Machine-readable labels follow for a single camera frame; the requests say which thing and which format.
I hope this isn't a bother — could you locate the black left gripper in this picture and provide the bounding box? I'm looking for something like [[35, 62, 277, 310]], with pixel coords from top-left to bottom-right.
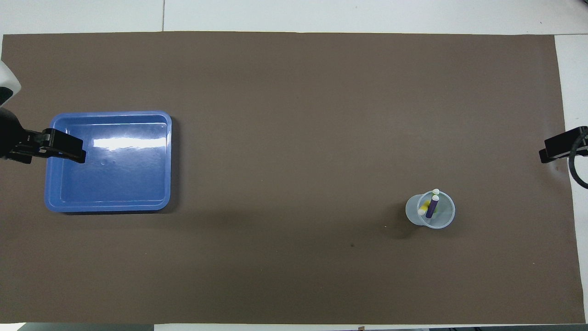
[[0, 107, 87, 164]]

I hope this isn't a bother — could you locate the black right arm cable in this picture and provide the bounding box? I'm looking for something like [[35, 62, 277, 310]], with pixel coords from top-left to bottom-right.
[[568, 129, 588, 189]]

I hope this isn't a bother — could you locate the blue plastic tray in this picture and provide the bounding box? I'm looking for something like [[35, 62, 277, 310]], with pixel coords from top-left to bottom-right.
[[45, 111, 172, 213]]

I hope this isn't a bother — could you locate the translucent plastic cup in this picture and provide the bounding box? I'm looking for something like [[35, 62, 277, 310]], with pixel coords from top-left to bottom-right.
[[405, 190, 456, 229]]

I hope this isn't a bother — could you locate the brown table mat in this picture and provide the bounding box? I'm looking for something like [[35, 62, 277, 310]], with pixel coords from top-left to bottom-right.
[[0, 31, 586, 325]]

